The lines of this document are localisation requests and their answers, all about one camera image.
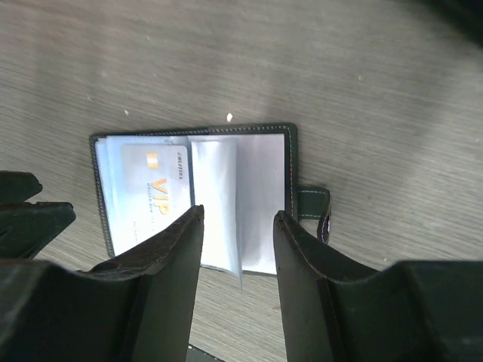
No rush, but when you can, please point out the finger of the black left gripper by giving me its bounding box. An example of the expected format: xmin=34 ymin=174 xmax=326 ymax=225
xmin=0 ymin=170 xmax=43 ymax=204
xmin=1 ymin=202 xmax=75 ymax=259

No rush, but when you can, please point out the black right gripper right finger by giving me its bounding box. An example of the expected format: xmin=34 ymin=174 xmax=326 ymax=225
xmin=273 ymin=211 xmax=482 ymax=361

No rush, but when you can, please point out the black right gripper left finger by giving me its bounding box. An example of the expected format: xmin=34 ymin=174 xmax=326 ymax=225
xmin=1 ymin=206 xmax=205 ymax=361

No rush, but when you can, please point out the black leather card holder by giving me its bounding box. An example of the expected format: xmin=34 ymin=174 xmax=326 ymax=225
xmin=89 ymin=122 xmax=331 ymax=278

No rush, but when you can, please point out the white VIP card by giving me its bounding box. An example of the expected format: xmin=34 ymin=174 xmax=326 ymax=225
xmin=118 ymin=143 xmax=192 ymax=248

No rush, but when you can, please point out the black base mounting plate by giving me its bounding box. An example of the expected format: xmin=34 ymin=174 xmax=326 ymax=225
xmin=186 ymin=345 xmax=224 ymax=362

